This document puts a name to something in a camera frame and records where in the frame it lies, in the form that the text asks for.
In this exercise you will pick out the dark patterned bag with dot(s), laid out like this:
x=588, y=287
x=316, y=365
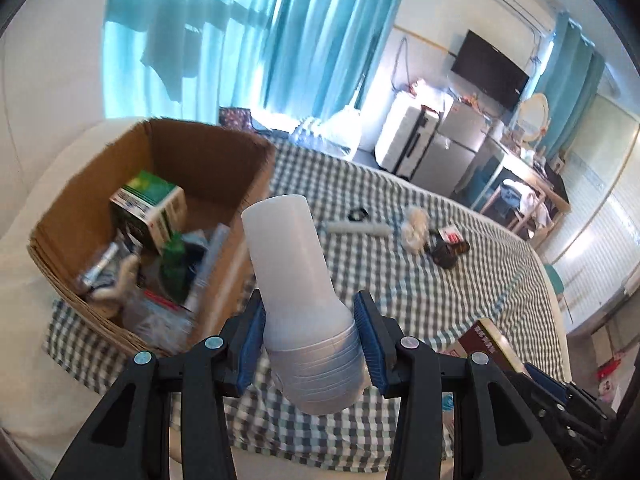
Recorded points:
x=235, y=119

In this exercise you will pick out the white tube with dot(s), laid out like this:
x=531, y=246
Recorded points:
x=355, y=228

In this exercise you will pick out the white plastic bag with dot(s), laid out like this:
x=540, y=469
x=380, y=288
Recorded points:
x=347, y=132

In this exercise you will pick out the round standing mirror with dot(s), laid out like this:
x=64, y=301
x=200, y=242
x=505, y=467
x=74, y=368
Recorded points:
x=532, y=115

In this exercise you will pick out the clear bag with red label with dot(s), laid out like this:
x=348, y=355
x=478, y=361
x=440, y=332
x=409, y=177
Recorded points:
x=155, y=312

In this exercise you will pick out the dark bottle with red label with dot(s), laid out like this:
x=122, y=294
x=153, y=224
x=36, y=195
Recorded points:
x=450, y=249

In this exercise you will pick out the teal chair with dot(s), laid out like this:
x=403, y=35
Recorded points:
x=556, y=282

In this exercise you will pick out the wooden desk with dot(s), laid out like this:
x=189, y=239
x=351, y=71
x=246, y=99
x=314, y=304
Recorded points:
x=530, y=172

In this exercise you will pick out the white plastic bottle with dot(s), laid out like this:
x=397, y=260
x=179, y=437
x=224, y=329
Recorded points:
x=295, y=280

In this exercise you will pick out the silver refrigerator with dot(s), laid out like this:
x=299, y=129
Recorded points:
x=450, y=155

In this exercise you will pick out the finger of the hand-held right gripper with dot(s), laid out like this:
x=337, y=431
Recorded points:
x=550, y=385

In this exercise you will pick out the teal curtain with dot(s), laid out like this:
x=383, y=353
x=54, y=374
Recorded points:
x=565, y=75
x=330, y=35

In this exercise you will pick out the cardboard box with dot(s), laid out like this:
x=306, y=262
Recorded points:
x=225, y=175

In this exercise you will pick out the green and white carton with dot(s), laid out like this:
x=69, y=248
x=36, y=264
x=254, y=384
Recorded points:
x=147, y=205

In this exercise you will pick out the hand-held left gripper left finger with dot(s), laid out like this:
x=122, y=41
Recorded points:
x=250, y=345

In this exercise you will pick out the clothes on chair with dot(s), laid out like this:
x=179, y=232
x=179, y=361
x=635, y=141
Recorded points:
x=522, y=200

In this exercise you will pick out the pack of water bottles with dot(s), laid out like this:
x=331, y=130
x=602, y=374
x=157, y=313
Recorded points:
x=306, y=132

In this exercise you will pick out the silver tube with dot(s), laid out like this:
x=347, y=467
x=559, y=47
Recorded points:
x=102, y=269

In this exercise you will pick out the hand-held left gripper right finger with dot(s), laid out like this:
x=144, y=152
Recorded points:
x=370, y=345

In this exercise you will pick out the green checkered tablecloth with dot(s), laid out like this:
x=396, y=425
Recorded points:
x=400, y=285

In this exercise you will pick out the black wall television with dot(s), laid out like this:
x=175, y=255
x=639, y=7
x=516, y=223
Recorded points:
x=490, y=70

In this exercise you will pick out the small brown box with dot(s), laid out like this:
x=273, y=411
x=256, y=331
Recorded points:
x=487, y=342

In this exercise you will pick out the white suitcase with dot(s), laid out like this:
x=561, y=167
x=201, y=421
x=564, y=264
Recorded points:
x=405, y=137

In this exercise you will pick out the black clip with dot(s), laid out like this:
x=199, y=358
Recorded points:
x=357, y=215

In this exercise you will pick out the white sofa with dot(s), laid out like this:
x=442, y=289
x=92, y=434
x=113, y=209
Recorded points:
x=30, y=210

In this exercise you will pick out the sheer light blue curtain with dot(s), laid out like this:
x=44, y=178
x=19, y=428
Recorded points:
x=175, y=35

